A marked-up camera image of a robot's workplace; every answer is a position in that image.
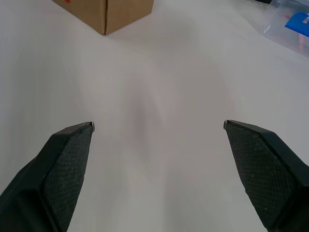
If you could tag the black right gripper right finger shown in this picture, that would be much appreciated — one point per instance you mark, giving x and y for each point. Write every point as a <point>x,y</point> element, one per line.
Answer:
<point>268,174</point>

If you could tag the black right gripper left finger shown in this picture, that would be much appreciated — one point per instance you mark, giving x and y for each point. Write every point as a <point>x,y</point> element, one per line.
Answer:
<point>41,183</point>

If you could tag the brown cardboard box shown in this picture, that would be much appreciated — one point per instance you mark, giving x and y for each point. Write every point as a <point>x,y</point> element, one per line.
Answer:
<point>120,14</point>

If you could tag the clear plastic container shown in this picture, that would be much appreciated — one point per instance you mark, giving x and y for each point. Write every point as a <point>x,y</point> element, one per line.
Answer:
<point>280,26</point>

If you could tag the blue label strip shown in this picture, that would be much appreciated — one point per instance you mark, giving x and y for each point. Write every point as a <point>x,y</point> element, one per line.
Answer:
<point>298,24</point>

